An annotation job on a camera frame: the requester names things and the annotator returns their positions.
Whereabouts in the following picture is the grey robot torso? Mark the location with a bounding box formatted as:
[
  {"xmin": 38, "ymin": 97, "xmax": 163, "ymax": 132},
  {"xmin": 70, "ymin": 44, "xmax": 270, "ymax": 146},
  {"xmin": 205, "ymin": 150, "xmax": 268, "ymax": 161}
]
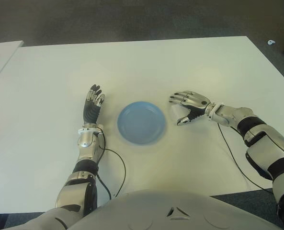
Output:
[{"xmin": 67, "ymin": 189, "xmax": 280, "ymax": 230}]

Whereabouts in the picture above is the right robot hand black silver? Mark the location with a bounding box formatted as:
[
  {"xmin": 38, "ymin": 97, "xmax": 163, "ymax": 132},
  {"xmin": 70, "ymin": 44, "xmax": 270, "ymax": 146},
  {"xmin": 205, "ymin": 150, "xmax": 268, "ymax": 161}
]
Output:
[{"xmin": 168, "ymin": 90, "xmax": 216, "ymax": 127}]

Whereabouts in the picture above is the white side table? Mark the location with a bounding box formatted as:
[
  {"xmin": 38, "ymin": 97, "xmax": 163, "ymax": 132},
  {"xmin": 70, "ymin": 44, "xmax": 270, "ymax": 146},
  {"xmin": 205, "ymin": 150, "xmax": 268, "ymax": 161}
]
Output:
[{"xmin": 0, "ymin": 40, "xmax": 25, "ymax": 89}]

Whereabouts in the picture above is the blue round plate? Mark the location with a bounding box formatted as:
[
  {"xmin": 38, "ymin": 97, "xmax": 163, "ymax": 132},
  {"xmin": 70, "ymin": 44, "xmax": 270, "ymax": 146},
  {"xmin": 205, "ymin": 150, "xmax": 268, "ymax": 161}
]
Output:
[{"xmin": 117, "ymin": 101, "xmax": 168, "ymax": 145}]

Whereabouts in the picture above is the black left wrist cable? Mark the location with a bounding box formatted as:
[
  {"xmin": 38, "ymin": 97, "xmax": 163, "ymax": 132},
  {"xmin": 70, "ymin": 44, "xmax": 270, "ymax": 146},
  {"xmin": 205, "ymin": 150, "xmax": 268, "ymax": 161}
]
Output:
[{"xmin": 96, "ymin": 133, "xmax": 127, "ymax": 201}]

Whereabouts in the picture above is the white charger block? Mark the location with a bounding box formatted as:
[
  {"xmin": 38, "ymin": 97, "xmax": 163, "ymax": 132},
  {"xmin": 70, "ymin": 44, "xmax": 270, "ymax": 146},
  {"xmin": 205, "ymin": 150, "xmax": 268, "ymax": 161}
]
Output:
[{"xmin": 170, "ymin": 103, "xmax": 188, "ymax": 120}]

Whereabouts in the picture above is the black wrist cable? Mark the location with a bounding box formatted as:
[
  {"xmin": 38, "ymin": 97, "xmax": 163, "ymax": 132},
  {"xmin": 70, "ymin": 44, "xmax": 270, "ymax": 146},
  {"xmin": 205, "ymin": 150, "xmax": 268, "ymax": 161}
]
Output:
[
  {"xmin": 217, "ymin": 121, "xmax": 274, "ymax": 194},
  {"xmin": 96, "ymin": 133, "xmax": 127, "ymax": 201}
]

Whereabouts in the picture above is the left robot hand black silver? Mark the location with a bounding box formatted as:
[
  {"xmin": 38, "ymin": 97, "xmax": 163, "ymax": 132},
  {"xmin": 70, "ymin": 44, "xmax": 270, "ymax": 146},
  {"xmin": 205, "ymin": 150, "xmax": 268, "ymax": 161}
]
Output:
[{"xmin": 83, "ymin": 83, "xmax": 106, "ymax": 125}]

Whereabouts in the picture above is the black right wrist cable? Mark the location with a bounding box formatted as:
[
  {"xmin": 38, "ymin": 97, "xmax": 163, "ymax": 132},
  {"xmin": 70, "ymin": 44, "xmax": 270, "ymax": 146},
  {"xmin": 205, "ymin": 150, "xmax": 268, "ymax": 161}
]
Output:
[{"xmin": 217, "ymin": 121, "xmax": 274, "ymax": 194}]

